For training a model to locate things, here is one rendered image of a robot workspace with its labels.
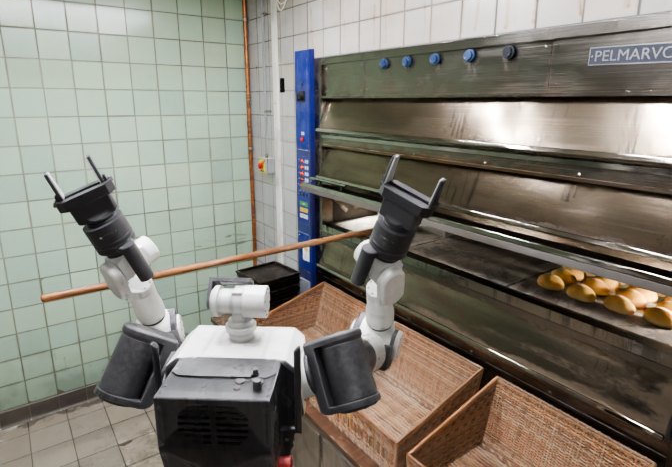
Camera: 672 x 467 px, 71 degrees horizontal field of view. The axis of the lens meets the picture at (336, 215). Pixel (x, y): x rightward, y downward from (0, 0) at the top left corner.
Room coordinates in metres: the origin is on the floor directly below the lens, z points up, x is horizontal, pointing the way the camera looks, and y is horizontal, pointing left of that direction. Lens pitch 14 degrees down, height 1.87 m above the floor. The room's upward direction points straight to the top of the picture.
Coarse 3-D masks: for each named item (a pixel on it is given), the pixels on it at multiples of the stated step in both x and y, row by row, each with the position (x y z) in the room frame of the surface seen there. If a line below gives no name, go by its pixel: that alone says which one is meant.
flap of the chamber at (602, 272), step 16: (320, 192) 2.37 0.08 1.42; (368, 208) 2.05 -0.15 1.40; (432, 224) 1.74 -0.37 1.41; (480, 240) 1.56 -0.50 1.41; (496, 240) 1.51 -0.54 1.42; (544, 256) 1.36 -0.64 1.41; (560, 256) 1.33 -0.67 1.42; (592, 272) 1.24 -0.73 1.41; (608, 272) 1.21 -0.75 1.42; (656, 288) 1.12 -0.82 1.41
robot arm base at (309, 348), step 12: (336, 336) 0.84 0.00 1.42; (348, 336) 0.84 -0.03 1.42; (360, 336) 0.87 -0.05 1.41; (312, 348) 0.85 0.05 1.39; (324, 348) 0.85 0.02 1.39; (312, 360) 0.84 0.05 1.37; (312, 372) 0.84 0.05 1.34; (324, 372) 0.84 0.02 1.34; (324, 384) 0.82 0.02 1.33; (324, 396) 0.81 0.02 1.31; (372, 396) 0.79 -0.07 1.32; (324, 408) 0.80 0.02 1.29; (336, 408) 0.79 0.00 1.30; (348, 408) 0.78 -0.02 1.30; (360, 408) 0.78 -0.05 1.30
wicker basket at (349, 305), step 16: (336, 288) 2.45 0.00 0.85; (288, 304) 2.41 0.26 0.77; (304, 304) 2.47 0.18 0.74; (320, 304) 2.52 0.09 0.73; (336, 304) 2.41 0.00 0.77; (352, 304) 2.32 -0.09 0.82; (256, 320) 2.29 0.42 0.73; (272, 320) 2.35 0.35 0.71; (288, 320) 2.41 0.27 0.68; (304, 320) 2.47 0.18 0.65; (320, 320) 2.48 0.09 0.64; (336, 320) 2.37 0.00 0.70; (352, 320) 2.28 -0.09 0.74; (320, 336) 2.39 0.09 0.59
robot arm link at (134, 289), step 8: (104, 264) 0.99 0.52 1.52; (112, 264) 0.99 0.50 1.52; (104, 272) 0.99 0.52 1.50; (112, 272) 0.98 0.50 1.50; (120, 272) 0.98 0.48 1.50; (112, 280) 0.98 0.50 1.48; (120, 280) 0.98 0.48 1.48; (136, 280) 1.08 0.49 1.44; (152, 280) 1.08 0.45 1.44; (112, 288) 1.02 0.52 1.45; (120, 288) 0.99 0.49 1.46; (128, 288) 1.01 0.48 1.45; (136, 288) 1.06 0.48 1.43; (144, 288) 1.06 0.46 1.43; (152, 288) 1.08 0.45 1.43; (120, 296) 1.01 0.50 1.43; (128, 296) 1.01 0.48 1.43; (136, 296) 1.03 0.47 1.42; (144, 296) 1.05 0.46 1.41
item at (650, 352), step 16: (352, 240) 2.39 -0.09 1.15; (416, 256) 2.05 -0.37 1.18; (432, 272) 1.92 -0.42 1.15; (448, 272) 1.85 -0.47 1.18; (464, 272) 1.84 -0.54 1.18; (480, 288) 1.72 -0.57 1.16; (496, 288) 1.67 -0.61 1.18; (512, 304) 1.60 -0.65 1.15; (528, 304) 1.55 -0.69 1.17; (544, 304) 1.52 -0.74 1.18; (560, 320) 1.45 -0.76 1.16; (576, 320) 1.41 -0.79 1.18; (592, 320) 1.40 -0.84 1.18; (592, 336) 1.36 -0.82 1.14; (608, 336) 1.32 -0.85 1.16; (624, 336) 1.29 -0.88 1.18; (640, 336) 1.29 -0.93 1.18; (640, 352) 1.25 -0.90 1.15; (656, 352) 1.22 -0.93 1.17
